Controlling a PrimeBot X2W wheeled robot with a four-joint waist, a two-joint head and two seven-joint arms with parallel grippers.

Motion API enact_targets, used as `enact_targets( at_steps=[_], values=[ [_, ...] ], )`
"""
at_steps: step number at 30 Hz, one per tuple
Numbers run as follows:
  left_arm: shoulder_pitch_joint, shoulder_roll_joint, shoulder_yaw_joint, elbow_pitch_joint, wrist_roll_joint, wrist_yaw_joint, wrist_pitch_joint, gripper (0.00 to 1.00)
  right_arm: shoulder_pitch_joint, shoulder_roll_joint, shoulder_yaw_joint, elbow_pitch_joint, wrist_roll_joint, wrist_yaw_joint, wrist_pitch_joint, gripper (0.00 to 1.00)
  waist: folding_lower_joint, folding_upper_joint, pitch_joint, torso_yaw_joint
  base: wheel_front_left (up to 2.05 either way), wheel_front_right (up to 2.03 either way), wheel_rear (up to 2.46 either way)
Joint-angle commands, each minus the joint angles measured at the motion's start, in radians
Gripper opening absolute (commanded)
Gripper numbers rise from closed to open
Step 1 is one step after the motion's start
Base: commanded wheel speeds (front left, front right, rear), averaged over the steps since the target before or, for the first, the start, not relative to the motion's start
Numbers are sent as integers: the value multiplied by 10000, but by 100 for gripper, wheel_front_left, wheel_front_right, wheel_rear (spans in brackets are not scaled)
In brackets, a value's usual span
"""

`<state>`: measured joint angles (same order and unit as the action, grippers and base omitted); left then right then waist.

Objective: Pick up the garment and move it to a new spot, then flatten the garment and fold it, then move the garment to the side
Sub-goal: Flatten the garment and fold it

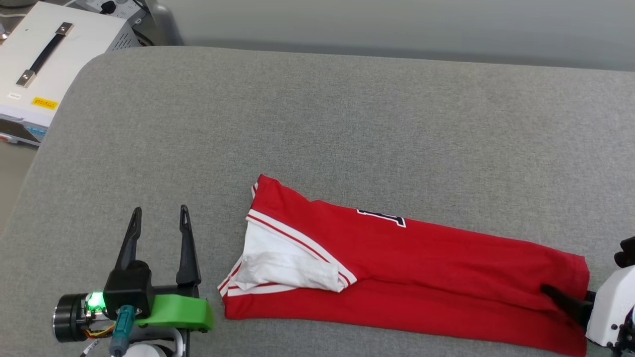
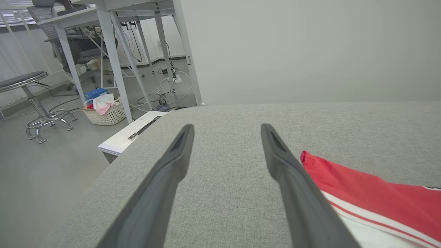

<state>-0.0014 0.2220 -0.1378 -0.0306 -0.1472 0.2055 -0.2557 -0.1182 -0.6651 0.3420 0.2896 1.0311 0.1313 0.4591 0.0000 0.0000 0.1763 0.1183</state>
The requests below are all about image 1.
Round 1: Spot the white equipment case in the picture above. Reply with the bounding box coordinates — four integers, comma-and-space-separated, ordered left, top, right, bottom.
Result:
0, 1, 142, 147

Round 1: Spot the red jersey with white sleeves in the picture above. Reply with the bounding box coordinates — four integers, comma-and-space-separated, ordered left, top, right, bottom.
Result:
217, 174, 591, 357

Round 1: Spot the teal camera cable connector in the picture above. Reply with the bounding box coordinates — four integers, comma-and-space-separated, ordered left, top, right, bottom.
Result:
108, 305, 135, 357

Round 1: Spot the black case handle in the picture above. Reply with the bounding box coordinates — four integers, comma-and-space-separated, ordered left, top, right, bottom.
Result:
16, 22, 75, 88

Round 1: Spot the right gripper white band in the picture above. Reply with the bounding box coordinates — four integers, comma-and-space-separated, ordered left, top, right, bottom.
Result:
540, 265, 635, 348

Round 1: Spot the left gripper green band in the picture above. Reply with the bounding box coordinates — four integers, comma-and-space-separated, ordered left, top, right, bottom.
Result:
54, 205, 215, 343

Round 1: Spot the grey device with black knob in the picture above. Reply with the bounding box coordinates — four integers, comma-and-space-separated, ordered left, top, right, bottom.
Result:
74, 0, 149, 25

